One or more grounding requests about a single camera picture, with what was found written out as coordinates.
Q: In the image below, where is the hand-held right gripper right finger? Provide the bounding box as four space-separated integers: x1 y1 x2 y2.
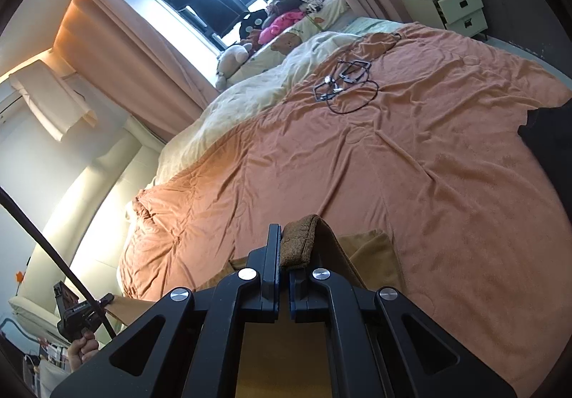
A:
288 266 519 398

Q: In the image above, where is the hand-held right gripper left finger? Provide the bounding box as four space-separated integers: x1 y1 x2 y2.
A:
49 223 283 398

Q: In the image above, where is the person's left hand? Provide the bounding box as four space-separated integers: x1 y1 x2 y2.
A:
67 331 100 369

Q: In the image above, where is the cream sofa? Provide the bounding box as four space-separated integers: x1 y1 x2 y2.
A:
9 291 72 336

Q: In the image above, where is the orange blanket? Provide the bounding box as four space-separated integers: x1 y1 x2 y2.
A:
117 21 572 385

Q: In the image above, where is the cream bear print quilt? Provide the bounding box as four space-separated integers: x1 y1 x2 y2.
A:
154 0 403 186

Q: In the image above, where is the white plush toy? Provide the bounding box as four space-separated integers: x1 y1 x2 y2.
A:
214 43 251 90

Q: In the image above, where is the white covered air conditioner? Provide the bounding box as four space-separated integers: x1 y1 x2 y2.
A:
9 60 98 142

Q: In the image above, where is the pink plush toy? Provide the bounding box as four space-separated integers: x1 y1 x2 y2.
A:
259 9 301 44

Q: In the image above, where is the dark cloth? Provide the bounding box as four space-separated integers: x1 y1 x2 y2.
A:
518 105 572 184

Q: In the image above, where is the cream nightstand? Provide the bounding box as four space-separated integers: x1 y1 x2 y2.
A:
400 0 486 40

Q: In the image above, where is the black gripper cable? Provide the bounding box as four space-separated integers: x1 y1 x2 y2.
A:
0 187 118 338

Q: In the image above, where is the black cable bundle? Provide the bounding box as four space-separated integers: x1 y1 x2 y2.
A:
313 34 403 115

